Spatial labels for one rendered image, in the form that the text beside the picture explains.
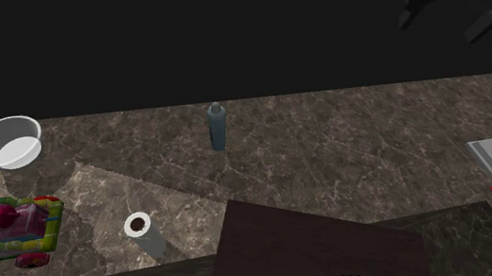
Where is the white bowl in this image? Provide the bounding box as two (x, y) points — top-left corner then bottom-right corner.
(0, 112), (46, 176)

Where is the white paper towel roll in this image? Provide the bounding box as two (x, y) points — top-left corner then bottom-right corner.
(119, 209), (171, 260)

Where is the blue bottle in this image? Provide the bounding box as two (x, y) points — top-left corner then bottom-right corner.
(202, 100), (232, 153)

